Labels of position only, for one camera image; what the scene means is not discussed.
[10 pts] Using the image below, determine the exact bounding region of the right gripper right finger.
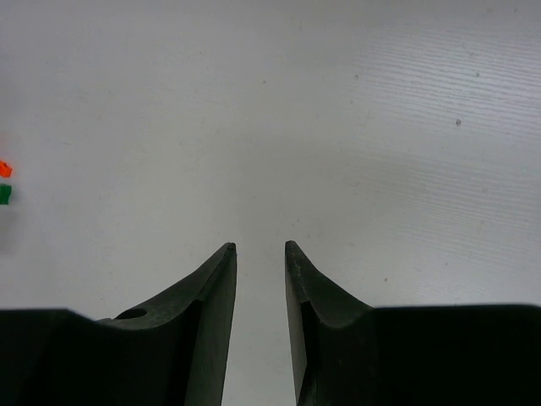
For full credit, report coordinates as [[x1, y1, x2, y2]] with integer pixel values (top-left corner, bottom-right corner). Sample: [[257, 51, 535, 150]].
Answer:
[[285, 241, 540, 405]]

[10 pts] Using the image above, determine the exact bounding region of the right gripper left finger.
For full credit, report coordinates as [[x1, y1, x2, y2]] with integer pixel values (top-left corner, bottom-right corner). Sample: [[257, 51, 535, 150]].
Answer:
[[1, 243, 237, 405]]

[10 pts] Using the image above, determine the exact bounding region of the green slope lego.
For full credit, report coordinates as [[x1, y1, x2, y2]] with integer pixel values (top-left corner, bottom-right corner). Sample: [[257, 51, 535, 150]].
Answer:
[[0, 184, 12, 206]]

